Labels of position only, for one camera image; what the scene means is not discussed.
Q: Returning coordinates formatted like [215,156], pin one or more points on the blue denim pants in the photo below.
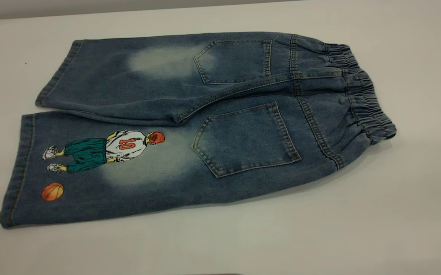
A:
[243,141]

